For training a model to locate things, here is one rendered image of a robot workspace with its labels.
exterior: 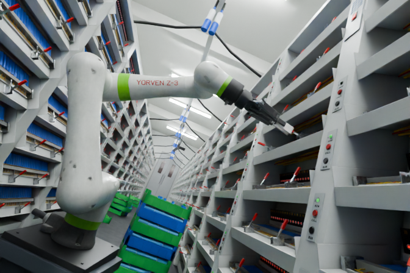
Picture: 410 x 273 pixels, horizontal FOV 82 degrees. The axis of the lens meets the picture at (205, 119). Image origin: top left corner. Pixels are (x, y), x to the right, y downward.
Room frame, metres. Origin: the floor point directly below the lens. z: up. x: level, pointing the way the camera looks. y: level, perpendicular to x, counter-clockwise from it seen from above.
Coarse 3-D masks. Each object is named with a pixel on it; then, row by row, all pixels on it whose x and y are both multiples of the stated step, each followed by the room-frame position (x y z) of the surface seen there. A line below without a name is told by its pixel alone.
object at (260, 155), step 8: (312, 136) 0.72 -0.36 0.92; (320, 136) 0.68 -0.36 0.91; (288, 144) 0.88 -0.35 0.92; (296, 144) 0.82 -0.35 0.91; (304, 144) 0.77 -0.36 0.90; (312, 144) 0.72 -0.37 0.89; (256, 152) 1.26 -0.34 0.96; (264, 152) 1.25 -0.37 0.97; (272, 152) 1.03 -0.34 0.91; (280, 152) 0.95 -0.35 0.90; (288, 152) 0.89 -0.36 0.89; (296, 152) 0.83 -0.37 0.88; (304, 152) 0.98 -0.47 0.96; (312, 152) 0.90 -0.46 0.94; (256, 160) 1.22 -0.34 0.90; (264, 160) 1.12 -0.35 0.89; (272, 160) 1.26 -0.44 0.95; (280, 160) 1.18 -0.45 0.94; (288, 160) 1.23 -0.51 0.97; (296, 160) 1.04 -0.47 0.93; (304, 160) 1.03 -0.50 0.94
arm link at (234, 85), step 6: (228, 84) 0.76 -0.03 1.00; (234, 84) 0.76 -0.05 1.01; (240, 84) 0.77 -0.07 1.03; (228, 90) 0.77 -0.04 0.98; (234, 90) 0.76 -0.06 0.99; (240, 90) 0.76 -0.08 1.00; (222, 96) 0.79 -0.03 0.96; (228, 96) 0.78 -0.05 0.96; (234, 96) 0.77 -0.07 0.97; (228, 102) 0.80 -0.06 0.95; (234, 102) 0.81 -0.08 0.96
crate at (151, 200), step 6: (150, 192) 1.54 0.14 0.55; (144, 198) 1.56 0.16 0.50; (150, 198) 1.54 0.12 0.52; (156, 198) 1.55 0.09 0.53; (150, 204) 1.54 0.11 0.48; (156, 204) 1.55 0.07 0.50; (162, 204) 1.55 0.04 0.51; (168, 204) 1.56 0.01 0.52; (174, 204) 1.77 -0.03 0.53; (168, 210) 1.56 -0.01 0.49; (174, 210) 1.57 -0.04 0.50; (180, 210) 1.58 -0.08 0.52; (186, 210) 1.58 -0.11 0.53; (180, 216) 1.58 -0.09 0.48; (186, 216) 1.59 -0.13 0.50
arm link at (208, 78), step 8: (200, 64) 0.76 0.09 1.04; (208, 64) 0.75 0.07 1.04; (216, 64) 0.76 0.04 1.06; (200, 72) 0.76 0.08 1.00; (208, 72) 0.75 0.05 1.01; (216, 72) 0.75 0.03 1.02; (224, 72) 0.77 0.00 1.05; (200, 80) 0.77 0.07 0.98; (208, 80) 0.77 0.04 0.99; (216, 80) 0.76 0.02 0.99; (224, 80) 0.76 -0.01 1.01; (200, 88) 0.83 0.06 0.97; (208, 88) 0.79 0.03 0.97; (216, 88) 0.78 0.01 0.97; (224, 88) 0.77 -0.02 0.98
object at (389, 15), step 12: (396, 0) 0.46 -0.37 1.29; (408, 0) 0.43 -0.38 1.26; (372, 12) 0.56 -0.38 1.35; (384, 12) 0.49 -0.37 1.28; (396, 12) 0.50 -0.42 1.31; (408, 12) 0.50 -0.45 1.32; (372, 24) 0.54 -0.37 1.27; (384, 24) 0.56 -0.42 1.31; (396, 24) 0.55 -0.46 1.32; (408, 24) 0.53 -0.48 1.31
